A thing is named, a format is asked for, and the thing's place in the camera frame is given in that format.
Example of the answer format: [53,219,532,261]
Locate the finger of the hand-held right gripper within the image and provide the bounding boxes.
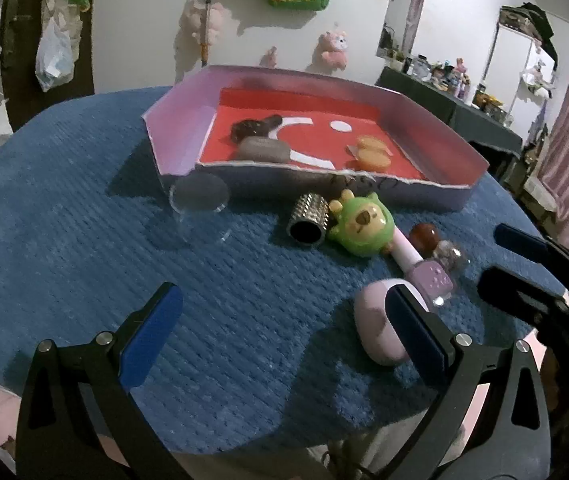
[493,223,553,263]
[477,265,569,331]

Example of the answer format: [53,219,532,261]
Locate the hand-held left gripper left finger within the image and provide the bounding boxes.
[14,281,185,480]

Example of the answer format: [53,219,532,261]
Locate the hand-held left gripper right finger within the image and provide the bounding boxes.
[385,284,551,480]

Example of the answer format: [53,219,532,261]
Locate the lilac oval case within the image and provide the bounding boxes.
[353,277,433,367]

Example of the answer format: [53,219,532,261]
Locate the purple nail polish pink cap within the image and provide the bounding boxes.
[389,232,458,306]

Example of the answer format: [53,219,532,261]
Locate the green bear toy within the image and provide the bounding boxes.
[325,189,396,259]

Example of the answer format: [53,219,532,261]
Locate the clear plastic cup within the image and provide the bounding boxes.
[169,174,232,246]

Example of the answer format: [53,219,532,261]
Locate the silver studded tube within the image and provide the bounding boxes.
[287,192,330,250]

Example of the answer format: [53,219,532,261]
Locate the purple cardboard box red lining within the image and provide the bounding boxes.
[143,64,490,213]

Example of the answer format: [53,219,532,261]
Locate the grey eyeshadow case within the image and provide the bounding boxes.
[234,136,290,163]

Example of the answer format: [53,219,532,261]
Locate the black glitter nail polish bottle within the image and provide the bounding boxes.
[228,115,282,143]

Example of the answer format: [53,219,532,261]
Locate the dark green covered dresser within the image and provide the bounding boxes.
[375,66,524,161]

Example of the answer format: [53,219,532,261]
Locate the row of cosmetic bottles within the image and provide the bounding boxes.
[389,52,515,126]

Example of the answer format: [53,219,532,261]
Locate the dark clothes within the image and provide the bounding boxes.
[519,2,560,58]

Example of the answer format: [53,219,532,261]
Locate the metal storage rack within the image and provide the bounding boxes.
[485,5,560,131]

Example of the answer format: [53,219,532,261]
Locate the pink cow plush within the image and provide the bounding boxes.
[315,31,351,72]

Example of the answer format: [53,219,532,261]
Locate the dark brown door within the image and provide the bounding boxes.
[0,0,98,133]

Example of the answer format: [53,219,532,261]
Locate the white plastic bag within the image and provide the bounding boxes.
[34,15,76,93]

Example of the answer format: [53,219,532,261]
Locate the pink pig plush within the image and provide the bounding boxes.
[184,0,232,43]

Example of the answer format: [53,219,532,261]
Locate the orange and white stick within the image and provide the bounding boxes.
[199,0,215,68]

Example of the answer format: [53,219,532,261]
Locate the wall mirror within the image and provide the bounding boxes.
[375,0,431,61]

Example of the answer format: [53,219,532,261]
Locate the metal door handle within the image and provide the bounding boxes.
[0,0,32,56]

